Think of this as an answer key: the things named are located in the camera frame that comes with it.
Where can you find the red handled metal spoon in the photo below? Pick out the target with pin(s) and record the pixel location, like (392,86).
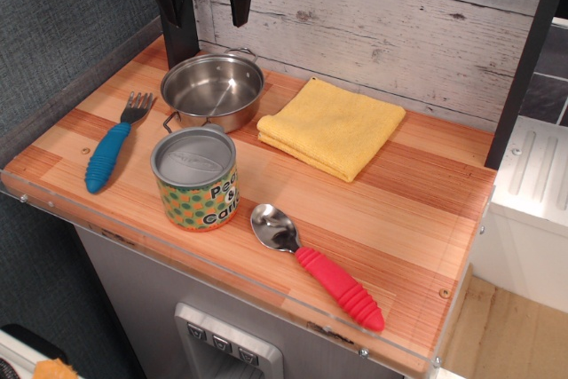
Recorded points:
(275,230)

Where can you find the folded yellow napkin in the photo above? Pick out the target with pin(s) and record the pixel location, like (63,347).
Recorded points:
(331,129)

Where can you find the stainless steel pot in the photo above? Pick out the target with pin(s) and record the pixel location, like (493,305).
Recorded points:
(223,89)

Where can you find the peas and carrots toy can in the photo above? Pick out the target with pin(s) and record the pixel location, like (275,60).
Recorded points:
(197,177)

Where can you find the grey toy dispenser panel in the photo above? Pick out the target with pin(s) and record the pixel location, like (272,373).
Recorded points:
(216,349)

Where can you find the white toy sink unit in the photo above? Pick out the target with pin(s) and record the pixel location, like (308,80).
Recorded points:
(521,245)

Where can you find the black vertical post left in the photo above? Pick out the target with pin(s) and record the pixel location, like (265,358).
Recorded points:
(181,43)

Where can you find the black vertical post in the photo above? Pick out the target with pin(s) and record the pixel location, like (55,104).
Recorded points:
(536,38)
(181,43)

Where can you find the blue handled metal fork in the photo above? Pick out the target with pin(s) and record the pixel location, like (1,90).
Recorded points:
(101,165)

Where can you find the black vertical post right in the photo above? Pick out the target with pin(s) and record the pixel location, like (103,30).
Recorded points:
(536,38)

